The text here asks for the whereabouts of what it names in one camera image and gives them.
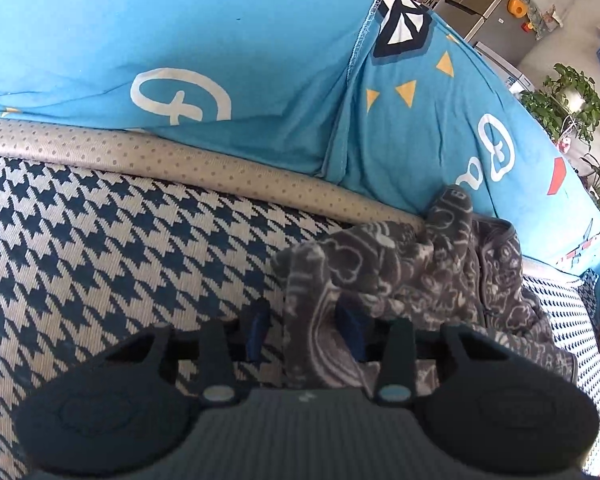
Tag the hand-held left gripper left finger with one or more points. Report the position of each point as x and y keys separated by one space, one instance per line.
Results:
x=257 y=332

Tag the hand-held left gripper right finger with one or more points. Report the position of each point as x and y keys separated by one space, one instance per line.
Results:
x=350 y=332

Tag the white chest freezer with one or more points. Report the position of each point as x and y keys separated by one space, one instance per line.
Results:
x=505 y=67

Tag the grey patterned fleece jacket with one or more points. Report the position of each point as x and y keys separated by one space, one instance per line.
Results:
x=410 y=270

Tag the orange toy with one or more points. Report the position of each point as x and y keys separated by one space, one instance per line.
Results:
x=517 y=7

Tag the large leafy potted plant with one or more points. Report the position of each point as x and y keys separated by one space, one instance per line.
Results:
x=565 y=105

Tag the houndstooth sofa mat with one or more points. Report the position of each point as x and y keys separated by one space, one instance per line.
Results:
x=105 y=240

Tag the blue printed sofa cover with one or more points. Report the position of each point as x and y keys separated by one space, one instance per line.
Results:
x=205 y=50

